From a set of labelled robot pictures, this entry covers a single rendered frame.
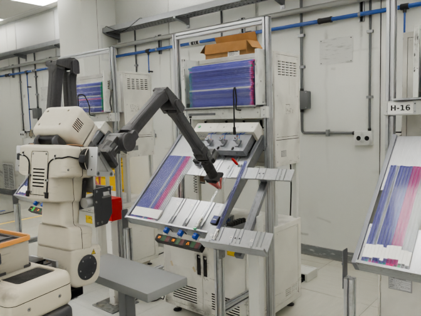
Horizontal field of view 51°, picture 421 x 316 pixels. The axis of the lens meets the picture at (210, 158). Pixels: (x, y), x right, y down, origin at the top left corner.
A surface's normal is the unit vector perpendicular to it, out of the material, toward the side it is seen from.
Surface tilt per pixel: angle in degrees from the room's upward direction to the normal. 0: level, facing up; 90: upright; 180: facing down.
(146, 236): 90
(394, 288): 90
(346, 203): 90
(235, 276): 90
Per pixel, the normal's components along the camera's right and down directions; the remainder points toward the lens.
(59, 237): -0.51, -0.04
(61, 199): 0.86, 0.03
